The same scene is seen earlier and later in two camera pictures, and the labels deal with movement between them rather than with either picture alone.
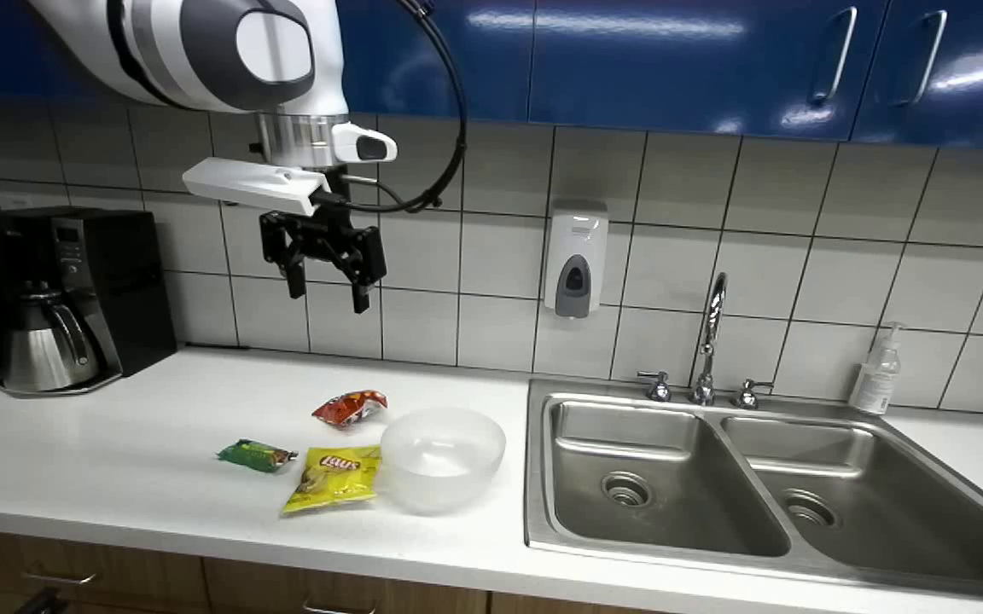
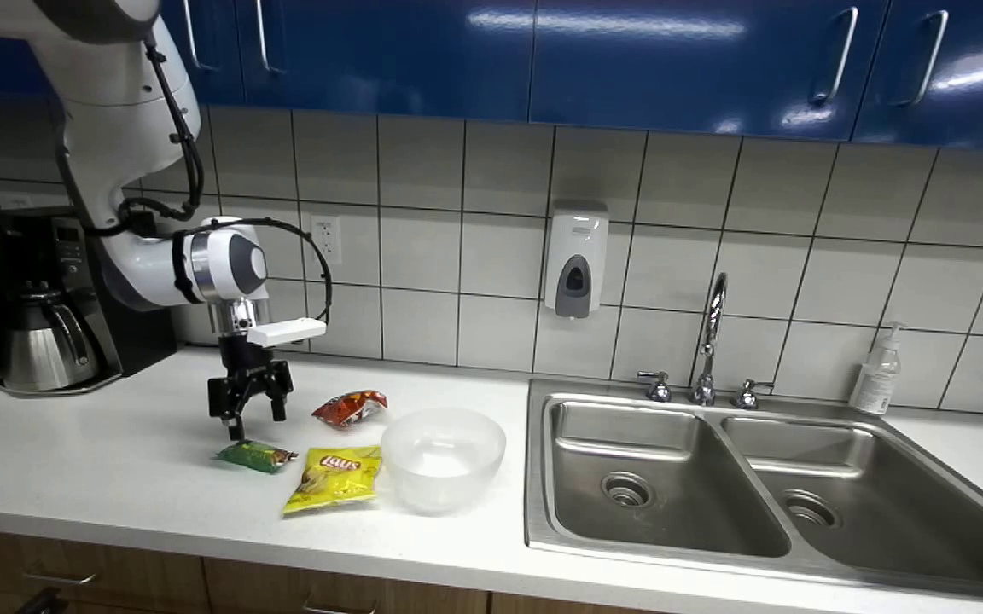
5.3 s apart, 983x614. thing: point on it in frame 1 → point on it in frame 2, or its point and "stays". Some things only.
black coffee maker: x=80 y=298 stays
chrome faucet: x=747 y=392 stays
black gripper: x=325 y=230 → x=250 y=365
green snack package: x=254 y=454 stays
